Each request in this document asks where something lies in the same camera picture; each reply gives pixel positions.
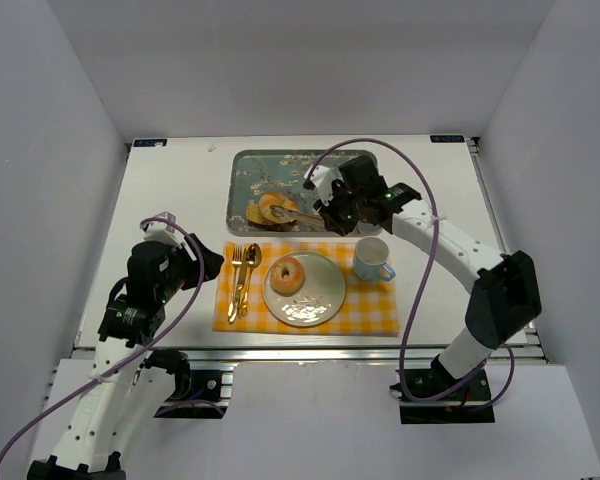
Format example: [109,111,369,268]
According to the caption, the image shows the sugared bagel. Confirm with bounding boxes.
[270,256,305,295]

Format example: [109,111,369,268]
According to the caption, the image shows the metal serving tongs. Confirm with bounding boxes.
[270,205,324,228]

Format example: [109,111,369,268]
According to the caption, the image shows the knotted bread roll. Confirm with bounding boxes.
[258,192,298,224]

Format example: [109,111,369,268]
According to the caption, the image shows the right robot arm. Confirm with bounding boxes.
[214,157,542,389]

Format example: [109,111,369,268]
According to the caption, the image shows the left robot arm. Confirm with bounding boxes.
[27,236,224,479]

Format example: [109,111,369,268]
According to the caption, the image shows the bread slice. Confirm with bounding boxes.
[245,204,265,225]

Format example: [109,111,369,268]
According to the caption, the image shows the gold fork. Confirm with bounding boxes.
[227,244,244,323]

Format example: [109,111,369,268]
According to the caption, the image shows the gold knife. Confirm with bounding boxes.
[233,243,255,319]

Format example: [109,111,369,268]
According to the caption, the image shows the gold spoon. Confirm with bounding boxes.
[238,243,262,318]

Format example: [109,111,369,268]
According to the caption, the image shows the light blue mug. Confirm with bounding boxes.
[353,237,396,281]

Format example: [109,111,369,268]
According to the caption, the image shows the right blue table label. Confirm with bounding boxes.
[429,134,465,143]

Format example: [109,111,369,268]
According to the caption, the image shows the blue table label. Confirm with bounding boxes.
[429,134,465,143]
[132,138,168,148]

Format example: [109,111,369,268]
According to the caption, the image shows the blue floral serving tray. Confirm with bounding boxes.
[224,148,385,238]

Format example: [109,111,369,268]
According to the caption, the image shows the cream and green plate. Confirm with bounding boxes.
[262,251,346,328]

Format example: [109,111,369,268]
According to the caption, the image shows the yellow checkered cloth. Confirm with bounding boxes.
[213,241,399,336]

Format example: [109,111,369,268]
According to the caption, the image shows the left blue table label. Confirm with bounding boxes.
[132,138,168,148]

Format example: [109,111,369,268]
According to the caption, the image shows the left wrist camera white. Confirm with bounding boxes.
[140,211,184,248]

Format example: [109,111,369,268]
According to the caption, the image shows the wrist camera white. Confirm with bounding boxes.
[140,211,184,248]
[303,165,337,206]

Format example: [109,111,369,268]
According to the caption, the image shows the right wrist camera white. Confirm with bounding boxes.
[303,165,337,206]

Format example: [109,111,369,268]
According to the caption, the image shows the aluminium table rail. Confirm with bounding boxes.
[70,345,546,363]

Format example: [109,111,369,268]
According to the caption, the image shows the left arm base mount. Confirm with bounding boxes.
[137,349,228,419]

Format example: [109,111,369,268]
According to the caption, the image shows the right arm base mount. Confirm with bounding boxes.
[387,368,496,426]

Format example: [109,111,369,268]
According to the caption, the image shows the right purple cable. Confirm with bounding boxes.
[304,138,516,412]

